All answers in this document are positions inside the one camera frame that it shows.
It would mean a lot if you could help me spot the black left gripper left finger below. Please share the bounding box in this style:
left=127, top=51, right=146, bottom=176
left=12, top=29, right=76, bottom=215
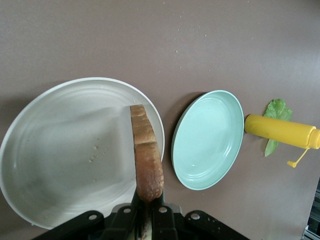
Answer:
left=32, top=189, right=140, bottom=240

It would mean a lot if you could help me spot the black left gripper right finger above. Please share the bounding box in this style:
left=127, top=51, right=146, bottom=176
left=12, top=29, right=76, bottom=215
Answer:
left=151, top=187, right=251, bottom=240

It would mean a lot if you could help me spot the brown bread slice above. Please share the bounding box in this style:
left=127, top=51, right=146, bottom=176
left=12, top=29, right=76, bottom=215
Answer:
left=129, top=104, right=165, bottom=203

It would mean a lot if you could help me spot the yellow mustard squeeze bottle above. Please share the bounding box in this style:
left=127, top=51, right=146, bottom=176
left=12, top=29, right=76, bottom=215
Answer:
left=244, top=113, right=320, bottom=168

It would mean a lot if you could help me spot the green lettuce leaf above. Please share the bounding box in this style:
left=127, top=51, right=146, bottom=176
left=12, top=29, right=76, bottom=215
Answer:
left=263, top=98, right=293, bottom=158

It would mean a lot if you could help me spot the beige plate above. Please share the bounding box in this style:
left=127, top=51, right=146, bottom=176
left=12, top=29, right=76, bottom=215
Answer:
left=0, top=76, right=166, bottom=230

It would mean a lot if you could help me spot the mint green plate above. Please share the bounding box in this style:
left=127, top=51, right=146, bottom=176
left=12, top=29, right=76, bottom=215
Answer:
left=171, top=89, right=245, bottom=191

